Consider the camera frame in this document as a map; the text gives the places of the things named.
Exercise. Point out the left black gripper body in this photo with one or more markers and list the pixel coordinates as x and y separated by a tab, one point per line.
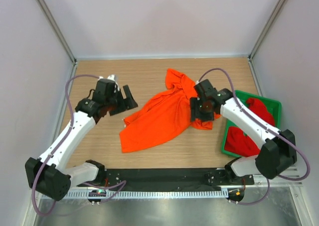
116	103

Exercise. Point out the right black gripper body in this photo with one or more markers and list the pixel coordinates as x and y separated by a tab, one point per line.
202	112

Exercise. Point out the orange t shirt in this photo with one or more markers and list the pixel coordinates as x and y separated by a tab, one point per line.
164	117

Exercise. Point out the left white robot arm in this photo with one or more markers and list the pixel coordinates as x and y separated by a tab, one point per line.
48	173

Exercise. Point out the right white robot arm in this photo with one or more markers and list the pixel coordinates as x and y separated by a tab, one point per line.
276	151

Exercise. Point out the green plastic bin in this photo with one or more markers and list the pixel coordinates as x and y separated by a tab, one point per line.
235	142

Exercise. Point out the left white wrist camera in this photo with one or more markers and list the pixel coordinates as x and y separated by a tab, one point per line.
111	79

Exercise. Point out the right aluminium frame post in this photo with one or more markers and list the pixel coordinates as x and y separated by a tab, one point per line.
268	25

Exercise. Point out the aluminium frame post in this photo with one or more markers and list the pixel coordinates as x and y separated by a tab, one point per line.
56	29
268	25

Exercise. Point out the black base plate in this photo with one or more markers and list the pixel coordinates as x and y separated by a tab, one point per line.
173	180

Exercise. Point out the white slotted cable duct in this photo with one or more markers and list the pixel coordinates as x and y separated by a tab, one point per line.
90	194

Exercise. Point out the left aluminium frame post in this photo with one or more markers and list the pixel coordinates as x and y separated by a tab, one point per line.
56	29

